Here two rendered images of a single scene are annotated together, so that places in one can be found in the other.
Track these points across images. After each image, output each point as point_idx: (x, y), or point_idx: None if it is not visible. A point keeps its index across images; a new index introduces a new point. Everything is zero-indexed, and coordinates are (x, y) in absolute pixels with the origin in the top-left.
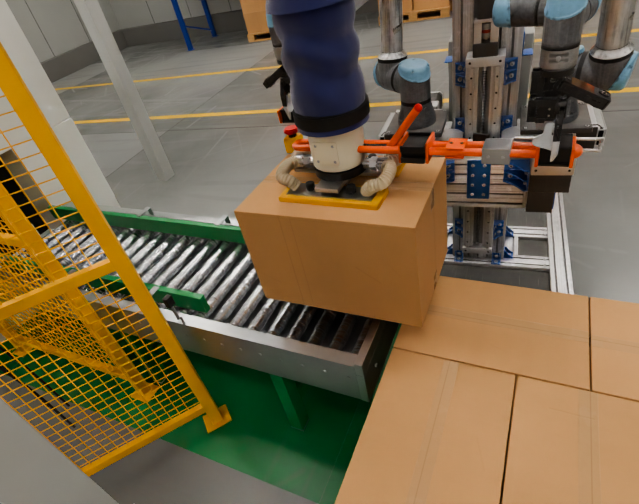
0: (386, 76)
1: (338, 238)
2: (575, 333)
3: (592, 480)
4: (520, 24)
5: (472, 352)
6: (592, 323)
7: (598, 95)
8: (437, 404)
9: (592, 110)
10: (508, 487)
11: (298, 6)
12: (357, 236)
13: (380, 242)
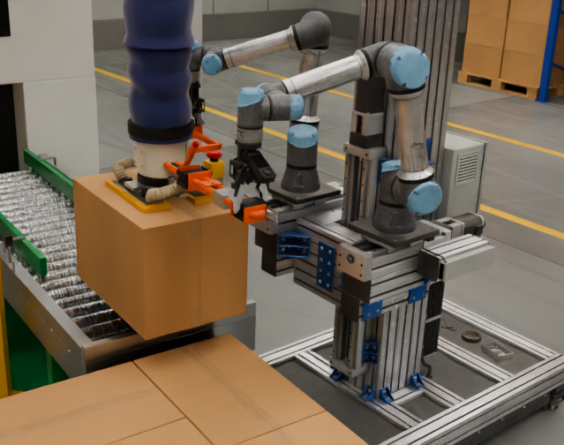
0: None
1: (112, 225)
2: (271, 421)
3: None
4: None
5: (179, 391)
6: (295, 423)
7: (259, 170)
8: (108, 401)
9: (467, 247)
10: None
11: (130, 42)
12: (120, 226)
13: (129, 237)
